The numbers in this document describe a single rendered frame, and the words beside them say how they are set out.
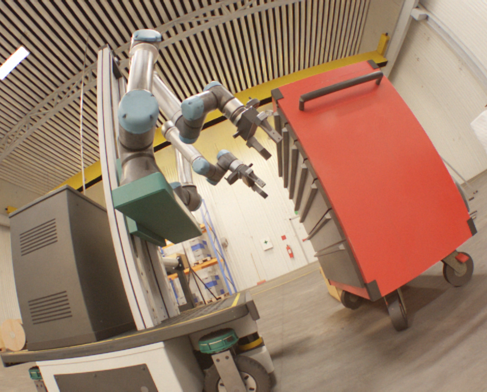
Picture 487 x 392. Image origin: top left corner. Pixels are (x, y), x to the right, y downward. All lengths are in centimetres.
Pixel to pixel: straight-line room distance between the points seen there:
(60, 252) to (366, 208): 96
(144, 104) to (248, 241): 1064
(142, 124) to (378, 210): 72
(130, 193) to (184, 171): 75
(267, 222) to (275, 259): 168
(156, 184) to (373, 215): 63
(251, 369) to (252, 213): 1079
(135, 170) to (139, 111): 17
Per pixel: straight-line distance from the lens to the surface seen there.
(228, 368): 69
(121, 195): 72
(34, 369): 103
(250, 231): 1123
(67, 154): 1357
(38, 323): 96
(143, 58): 95
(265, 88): 968
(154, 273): 110
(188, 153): 127
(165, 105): 99
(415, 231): 84
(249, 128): 83
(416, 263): 84
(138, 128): 71
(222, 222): 1154
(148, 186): 70
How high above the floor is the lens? 37
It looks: 18 degrees up
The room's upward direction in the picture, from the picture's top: 22 degrees counter-clockwise
